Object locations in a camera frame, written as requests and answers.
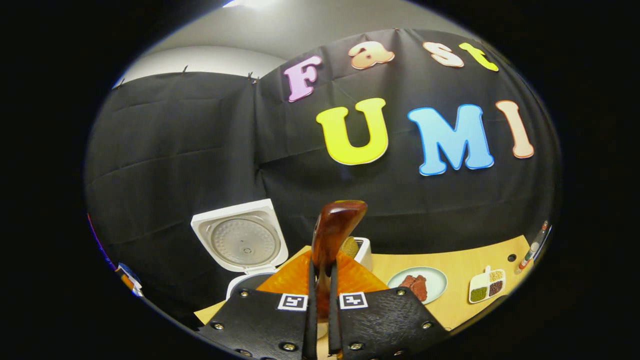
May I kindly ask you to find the pale green plate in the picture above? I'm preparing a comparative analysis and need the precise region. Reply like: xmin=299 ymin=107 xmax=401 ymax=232
xmin=386 ymin=266 xmax=449 ymax=305

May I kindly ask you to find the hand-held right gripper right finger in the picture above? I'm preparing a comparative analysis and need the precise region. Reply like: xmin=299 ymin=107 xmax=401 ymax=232
xmin=327 ymin=250 xmax=451 ymax=360

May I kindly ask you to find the white rice cooker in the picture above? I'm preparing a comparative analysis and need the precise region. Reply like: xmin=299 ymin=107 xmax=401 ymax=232
xmin=190 ymin=198 xmax=290 ymax=301

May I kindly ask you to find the clear plastic water bottle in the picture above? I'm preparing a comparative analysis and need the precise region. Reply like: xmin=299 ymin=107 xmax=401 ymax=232
xmin=514 ymin=220 xmax=551 ymax=275

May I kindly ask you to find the white divided bean dish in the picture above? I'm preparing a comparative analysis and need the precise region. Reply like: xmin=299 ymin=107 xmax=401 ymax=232
xmin=468 ymin=265 xmax=507 ymax=305

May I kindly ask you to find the black backdrop cloth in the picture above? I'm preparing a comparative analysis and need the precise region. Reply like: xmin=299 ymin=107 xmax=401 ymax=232
xmin=84 ymin=27 xmax=563 ymax=321

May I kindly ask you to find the white toaster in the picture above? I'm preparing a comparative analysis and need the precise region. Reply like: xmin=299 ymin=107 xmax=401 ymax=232
xmin=350 ymin=237 xmax=374 ymax=273

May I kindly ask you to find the dark wooden spoon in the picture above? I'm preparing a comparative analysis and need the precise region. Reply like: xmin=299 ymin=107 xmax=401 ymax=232
xmin=310 ymin=200 xmax=369 ymax=321

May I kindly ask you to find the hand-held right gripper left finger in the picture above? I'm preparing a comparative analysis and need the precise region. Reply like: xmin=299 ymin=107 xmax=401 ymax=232
xmin=197 ymin=250 xmax=318 ymax=360

